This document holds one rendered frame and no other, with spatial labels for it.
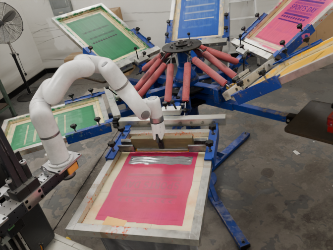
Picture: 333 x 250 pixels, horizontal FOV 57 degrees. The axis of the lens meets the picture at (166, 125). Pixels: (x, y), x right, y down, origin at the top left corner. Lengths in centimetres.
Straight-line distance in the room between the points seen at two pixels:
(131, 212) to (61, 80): 66
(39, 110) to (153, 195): 65
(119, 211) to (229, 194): 152
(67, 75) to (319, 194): 222
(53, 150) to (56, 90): 29
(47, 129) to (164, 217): 65
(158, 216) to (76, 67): 73
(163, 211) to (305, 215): 152
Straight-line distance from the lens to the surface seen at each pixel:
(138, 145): 176
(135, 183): 160
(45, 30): 684
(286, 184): 294
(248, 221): 261
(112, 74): 144
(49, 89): 144
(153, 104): 156
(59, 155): 155
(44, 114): 145
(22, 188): 148
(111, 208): 151
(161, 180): 157
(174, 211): 141
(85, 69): 138
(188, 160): 166
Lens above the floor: 196
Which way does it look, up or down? 30 degrees down
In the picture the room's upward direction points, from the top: 11 degrees counter-clockwise
